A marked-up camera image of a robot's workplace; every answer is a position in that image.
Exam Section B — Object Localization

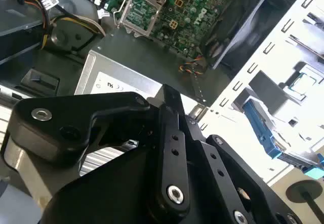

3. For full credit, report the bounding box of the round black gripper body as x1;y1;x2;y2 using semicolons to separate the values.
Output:
40;142;228;224

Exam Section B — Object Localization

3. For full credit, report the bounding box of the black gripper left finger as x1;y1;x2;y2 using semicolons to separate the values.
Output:
0;84;191;218

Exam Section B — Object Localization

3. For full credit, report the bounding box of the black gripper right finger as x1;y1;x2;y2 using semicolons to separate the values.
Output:
186;115;304;224

